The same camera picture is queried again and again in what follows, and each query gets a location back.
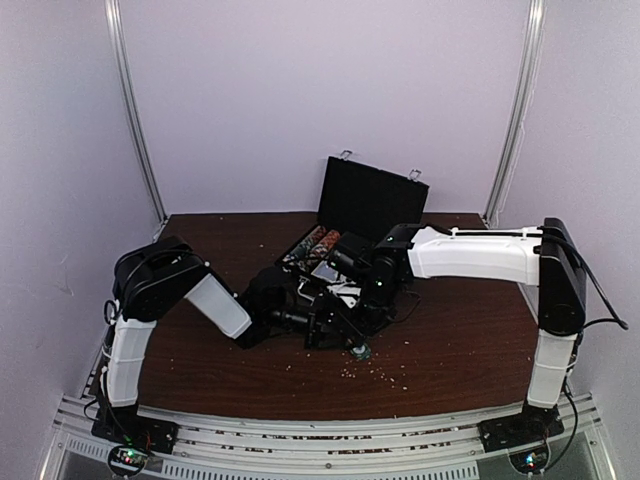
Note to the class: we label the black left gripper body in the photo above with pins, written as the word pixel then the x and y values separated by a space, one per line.
pixel 299 321

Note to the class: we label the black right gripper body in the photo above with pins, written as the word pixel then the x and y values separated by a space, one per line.
pixel 377 312

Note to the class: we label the green poker chip stack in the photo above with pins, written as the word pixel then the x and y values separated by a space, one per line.
pixel 361 353

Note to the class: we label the black poker set case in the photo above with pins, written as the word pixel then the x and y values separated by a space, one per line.
pixel 364 200

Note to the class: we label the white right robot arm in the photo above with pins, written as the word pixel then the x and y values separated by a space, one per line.
pixel 542 257

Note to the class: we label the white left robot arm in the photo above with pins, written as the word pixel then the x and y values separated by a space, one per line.
pixel 150 281

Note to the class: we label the left row of poker chips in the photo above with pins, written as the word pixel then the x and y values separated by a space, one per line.
pixel 304 246

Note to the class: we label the row of poker chips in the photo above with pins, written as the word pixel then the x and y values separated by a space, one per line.
pixel 324 246
pixel 304 246

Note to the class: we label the blue yellow card deck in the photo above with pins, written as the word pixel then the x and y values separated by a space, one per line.
pixel 325 272

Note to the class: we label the right row of poker chips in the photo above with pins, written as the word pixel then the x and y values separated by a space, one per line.
pixel 324 246

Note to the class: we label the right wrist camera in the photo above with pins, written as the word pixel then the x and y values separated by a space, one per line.
pixel 351 256

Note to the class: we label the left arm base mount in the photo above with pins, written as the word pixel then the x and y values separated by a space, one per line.
pixel 135 439

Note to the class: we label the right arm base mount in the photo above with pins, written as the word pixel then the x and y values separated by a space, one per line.
pixel 524 436

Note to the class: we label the right aluminium frame post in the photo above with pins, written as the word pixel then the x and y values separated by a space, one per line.
pixel 523 95

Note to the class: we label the aluminium frame post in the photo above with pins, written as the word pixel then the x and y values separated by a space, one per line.
pixel 118 43
pixel 523 95

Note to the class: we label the left aluminium frame post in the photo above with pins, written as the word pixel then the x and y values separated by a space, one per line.
pixel 118 43

